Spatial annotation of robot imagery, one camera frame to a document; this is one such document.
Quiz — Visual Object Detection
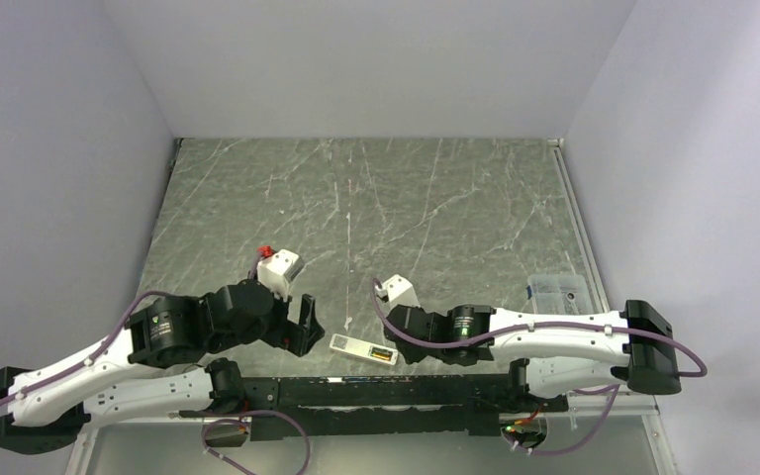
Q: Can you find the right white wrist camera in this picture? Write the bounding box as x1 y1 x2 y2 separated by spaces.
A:
378 274 421 310

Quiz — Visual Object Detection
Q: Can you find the white remote control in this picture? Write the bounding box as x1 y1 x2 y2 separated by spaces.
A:
329 333 399 367

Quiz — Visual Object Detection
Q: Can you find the aluminium rail right edge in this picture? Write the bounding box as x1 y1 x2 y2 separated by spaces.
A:
546 139 611 312

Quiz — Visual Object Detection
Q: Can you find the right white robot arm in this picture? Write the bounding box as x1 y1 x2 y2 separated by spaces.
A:
380 300 682 411

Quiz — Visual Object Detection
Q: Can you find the clear plastic box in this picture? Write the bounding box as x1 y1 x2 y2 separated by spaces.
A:
526 274 597 316

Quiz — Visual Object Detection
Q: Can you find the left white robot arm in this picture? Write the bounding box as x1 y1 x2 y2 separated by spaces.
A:
0 279 325 455

